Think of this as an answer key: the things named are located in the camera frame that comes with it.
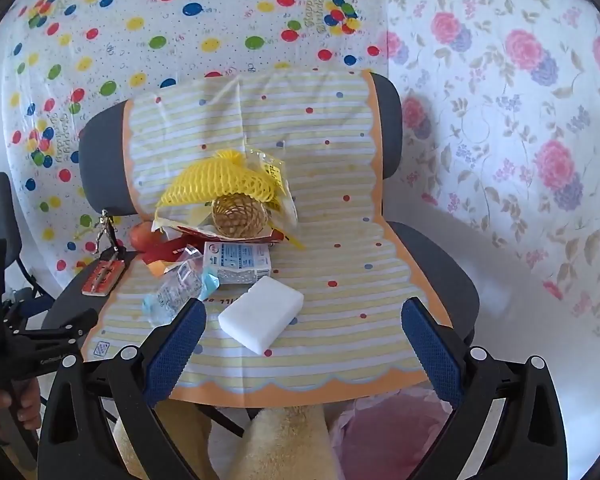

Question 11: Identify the grey office chair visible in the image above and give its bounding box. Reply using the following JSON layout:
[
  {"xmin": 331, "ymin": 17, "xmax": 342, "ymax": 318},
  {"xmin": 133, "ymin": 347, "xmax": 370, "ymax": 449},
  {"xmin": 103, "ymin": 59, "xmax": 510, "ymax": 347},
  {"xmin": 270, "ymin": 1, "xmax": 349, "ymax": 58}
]
[{"xmin": 42, "ymin": 72, "xmax": 481, "ymax": 436}]

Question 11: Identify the balloon print plastic sheet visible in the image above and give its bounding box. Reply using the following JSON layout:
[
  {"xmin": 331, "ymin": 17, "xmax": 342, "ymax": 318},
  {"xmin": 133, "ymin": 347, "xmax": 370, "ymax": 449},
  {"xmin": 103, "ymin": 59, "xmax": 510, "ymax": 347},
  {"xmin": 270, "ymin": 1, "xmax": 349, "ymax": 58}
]
[{"xmin": 0, "ymin": 0, "xmax": 396, "ymax": 286}]

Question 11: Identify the floral print sheet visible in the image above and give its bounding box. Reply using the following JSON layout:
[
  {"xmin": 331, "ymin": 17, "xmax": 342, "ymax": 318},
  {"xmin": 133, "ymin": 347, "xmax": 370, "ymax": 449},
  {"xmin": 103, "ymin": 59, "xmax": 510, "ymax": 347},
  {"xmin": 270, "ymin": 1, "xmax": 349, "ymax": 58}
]
[{"xmin": 380, "ymin": 0, "xmax": 600, "ymax": 356}]

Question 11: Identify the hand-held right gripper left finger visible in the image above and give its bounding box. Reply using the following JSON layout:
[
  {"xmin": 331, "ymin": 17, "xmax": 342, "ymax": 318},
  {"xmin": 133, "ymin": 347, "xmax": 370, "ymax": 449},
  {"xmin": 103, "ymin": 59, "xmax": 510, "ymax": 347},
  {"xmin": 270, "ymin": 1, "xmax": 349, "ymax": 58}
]
[{"xmin": 37, "ymin": 297, "xmax": 208, "ymax": 480}]

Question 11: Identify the grey pen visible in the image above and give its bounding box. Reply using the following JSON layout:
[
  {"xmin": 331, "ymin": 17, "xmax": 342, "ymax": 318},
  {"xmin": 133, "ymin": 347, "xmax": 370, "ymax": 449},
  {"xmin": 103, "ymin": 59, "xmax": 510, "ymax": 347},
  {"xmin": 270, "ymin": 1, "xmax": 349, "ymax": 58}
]
[{"xmin": 95, "ymin": 259, "xmax": 118, "ymax": 289}]

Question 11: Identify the person's left hand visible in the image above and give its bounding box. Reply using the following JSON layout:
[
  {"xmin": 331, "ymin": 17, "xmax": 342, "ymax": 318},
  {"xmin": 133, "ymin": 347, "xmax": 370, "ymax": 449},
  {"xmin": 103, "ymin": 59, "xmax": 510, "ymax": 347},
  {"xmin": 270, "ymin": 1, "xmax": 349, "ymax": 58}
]
[{"xmin": 0, "ymin": 384, "xmax": 44, "ymax": 431}]

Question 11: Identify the trash bin with pink bag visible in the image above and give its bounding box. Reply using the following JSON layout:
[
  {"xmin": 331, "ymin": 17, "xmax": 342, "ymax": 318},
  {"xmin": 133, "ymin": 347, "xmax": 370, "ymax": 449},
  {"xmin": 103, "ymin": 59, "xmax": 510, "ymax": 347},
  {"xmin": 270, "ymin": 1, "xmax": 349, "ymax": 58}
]
[{"xmin": 327, "ymin": 382, "xmax": 456, "ymax": 480}]

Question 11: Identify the woven wicker ball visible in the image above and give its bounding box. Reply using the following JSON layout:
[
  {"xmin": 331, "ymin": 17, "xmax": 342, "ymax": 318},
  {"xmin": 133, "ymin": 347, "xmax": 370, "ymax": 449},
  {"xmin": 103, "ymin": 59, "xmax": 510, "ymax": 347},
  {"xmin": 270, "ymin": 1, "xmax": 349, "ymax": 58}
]
[{"xmin": 211, "ymin": 194, "xmax": 272, "ymax": 238}]

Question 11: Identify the yellow striped dotted cloth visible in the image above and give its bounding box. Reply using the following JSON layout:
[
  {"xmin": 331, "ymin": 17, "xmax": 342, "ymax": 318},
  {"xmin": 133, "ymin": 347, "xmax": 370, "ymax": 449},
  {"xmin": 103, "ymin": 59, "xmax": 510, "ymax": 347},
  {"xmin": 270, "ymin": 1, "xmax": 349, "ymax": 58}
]
[{"xmin": 82, "ymin": 70, "xmax": 453, "ymax": 408}]

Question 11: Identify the red paper packet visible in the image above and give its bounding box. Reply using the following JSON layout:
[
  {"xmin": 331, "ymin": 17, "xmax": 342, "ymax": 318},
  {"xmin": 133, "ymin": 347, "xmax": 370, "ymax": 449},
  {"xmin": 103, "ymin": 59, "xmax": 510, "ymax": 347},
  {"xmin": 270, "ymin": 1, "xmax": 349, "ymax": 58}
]
[{"xmin": 140, "ymin": 225, "xmax": 286, "ymax": 267}]

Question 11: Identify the crushed clear plastic bottle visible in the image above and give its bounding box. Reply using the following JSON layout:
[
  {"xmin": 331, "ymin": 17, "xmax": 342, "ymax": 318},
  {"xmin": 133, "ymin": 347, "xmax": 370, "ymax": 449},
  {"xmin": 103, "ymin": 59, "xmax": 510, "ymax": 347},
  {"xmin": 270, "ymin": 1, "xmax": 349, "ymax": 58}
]
[{"xmin": 142, "ymin": 247, "xmax": 221, "ymax": 326}]

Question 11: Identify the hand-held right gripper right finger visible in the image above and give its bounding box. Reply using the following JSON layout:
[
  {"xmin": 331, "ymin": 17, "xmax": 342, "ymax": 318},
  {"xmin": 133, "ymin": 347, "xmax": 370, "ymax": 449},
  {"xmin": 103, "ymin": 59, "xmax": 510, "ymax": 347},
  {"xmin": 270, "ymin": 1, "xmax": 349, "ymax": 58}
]
[{"xmin": 401, "ymin": 296, "xmax": 568, "ymax": 480}]

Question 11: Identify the clear plastic bag yellow label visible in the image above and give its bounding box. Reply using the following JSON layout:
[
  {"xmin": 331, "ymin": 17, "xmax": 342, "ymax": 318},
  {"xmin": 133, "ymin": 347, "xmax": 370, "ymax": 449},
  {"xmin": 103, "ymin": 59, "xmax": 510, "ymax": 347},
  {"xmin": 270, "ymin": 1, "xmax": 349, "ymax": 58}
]
[{"xmin": 245, "ymin": 147, "xmax": 306, "ymax": 251}]

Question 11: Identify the yellow foam fruit net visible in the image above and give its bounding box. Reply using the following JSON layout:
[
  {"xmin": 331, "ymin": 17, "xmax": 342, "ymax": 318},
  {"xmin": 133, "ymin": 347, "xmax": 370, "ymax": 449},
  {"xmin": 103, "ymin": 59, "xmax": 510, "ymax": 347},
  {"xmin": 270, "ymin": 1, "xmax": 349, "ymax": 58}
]
[{"xmin": 155, "ymin": 149, "xmax": 286, "ymax": 211}]

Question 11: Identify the dark side chair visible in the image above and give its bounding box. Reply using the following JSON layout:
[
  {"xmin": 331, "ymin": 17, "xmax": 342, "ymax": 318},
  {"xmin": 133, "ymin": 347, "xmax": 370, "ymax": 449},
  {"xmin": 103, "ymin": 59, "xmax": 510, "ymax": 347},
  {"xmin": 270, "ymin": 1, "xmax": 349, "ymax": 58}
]
[{"xmin": 0, "ymin": 172, "xmax": 56, "ymax": 321}]

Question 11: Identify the cream fluffy cushion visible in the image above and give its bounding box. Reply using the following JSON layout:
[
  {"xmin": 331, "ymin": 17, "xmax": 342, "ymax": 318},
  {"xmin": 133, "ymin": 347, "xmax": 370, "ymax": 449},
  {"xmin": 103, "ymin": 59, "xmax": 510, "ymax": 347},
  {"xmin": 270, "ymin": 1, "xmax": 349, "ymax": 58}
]
[{"xmin": 112, "ymin": 400, "xmax": 341, "ymax": 480}]

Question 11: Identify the white foam block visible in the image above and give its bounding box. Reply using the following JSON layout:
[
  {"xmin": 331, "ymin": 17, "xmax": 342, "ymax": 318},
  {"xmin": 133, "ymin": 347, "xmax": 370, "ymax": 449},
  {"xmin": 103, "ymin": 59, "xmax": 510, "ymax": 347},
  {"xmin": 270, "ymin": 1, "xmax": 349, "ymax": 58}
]
[{"xmin": 218, "ymin": 276, "xmax": 305, "ymax": 357}]

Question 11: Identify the white blue carton box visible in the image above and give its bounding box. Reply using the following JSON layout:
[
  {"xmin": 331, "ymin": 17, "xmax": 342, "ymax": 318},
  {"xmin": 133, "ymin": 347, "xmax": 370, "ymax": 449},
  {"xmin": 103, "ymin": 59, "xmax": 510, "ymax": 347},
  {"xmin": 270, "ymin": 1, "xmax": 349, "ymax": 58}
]
[{"xmin": 202, "ymin": 241, "xmax": 272, "ymax": 286}]

